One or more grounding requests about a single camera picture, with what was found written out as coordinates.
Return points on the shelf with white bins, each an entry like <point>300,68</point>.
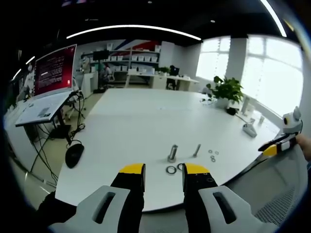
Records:
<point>136,58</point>

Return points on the black screen on shelf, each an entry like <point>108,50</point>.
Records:
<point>100,55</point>

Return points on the white mesh chair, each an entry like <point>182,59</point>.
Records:
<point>272,189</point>

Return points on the long ceiling light strip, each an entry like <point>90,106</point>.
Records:
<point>133,28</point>

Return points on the small black object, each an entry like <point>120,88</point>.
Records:
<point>231,111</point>

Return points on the white tilted stand table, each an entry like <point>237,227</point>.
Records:
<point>43,108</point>

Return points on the thick threaded stud with nut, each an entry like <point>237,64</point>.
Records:
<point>173,152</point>

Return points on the black computer mouse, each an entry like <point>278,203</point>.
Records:
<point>74,155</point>

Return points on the white power strip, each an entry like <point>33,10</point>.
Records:
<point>249,129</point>

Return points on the person's right hand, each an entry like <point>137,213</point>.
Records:
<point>305,148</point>

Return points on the white plant pot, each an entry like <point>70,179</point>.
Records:
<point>222,102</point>

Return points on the large red-screen monitor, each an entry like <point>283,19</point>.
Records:
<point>54,70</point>

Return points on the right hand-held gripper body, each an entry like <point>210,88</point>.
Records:
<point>292,123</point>

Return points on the long white office desk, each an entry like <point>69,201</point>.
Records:
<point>160,80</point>

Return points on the thin threaded stud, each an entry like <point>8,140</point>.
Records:
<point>197,150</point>

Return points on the green leafy plant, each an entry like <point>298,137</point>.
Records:
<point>228,88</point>

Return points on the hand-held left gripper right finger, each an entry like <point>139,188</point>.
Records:
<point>211,206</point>

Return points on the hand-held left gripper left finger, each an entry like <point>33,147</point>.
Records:
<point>114,206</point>

